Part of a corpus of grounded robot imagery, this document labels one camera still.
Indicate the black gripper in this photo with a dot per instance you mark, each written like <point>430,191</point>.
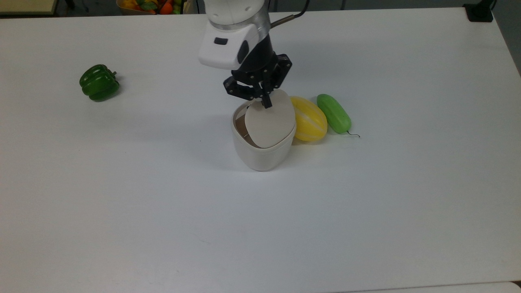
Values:
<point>259,61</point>

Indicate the light green cucumber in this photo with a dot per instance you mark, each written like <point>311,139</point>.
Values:
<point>334,114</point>

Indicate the basket of mixed fruit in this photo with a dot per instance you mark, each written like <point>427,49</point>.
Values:
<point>150,5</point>

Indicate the black clamp block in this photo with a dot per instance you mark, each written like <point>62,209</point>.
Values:
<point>479,12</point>

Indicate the beige side desk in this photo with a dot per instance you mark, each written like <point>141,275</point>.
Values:
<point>25,6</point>

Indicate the green bell pepper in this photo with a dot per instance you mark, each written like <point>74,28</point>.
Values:
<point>99,83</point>

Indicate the beige plastic garbage bin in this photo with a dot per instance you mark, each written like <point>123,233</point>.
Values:
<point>262,156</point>

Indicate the yellow striped melon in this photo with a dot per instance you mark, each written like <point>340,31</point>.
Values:
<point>311,120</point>

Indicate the beige oval bin lid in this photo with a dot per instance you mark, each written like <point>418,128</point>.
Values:
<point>270,124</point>

